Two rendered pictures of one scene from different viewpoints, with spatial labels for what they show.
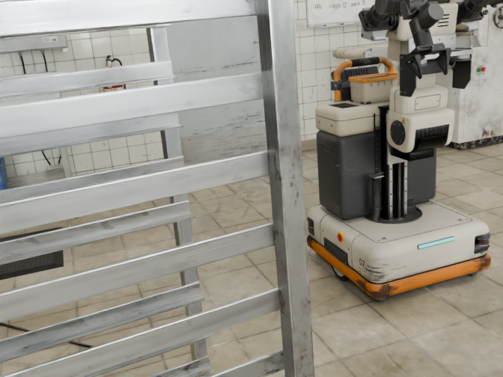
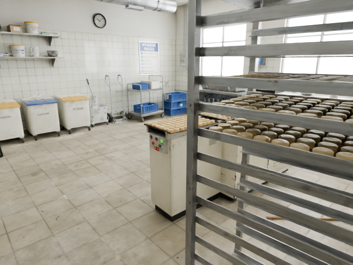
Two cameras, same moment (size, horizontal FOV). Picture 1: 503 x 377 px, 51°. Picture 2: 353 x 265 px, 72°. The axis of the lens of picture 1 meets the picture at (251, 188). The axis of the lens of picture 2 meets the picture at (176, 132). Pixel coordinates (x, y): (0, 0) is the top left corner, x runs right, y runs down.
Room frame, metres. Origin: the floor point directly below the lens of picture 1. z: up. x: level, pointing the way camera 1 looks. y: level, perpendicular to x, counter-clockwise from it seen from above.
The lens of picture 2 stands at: (1.38, 0.88, 1.47)
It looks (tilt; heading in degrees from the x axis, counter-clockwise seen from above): 16 degrees down; 246
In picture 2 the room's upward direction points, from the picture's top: straight up
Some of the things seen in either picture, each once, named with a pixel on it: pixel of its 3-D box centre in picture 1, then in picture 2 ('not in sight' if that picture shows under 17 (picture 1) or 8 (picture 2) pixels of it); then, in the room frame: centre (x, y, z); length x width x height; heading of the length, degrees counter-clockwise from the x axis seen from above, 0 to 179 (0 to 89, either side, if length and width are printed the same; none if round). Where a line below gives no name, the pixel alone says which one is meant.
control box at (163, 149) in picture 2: not in sight; (158, 143); (0.70, -1.08, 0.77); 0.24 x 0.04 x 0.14; 106
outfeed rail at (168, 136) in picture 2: not in sight; (238, 118); (-0.28, -1.22, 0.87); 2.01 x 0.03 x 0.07; 16
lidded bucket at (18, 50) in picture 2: not in sight; (18, 50); (2.18, -4.77, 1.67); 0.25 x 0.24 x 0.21; 18
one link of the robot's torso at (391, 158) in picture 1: (425, 135); not in sight; (2.23, -0.77, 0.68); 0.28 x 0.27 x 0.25; 108
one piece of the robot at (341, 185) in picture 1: (379, 147); not in sight; (2.45, -0.63, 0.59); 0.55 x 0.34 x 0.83; 108
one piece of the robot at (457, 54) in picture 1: (433, 64); not in sight; (2.09, -0.75, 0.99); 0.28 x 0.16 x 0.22; 108
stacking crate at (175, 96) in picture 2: not in sight; (174, 97); (-1.38, -5.55, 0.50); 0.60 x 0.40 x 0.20; 21
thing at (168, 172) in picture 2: not in sight; (187, 165); (0.35, -1.18, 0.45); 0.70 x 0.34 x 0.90; 16
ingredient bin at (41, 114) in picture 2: not in sight; (41, 117); (1.95, -4.63, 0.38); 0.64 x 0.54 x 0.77; 108
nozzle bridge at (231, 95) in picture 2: not in sight; (222, 105); (-0.13, -1.33, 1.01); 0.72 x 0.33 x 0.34; 106
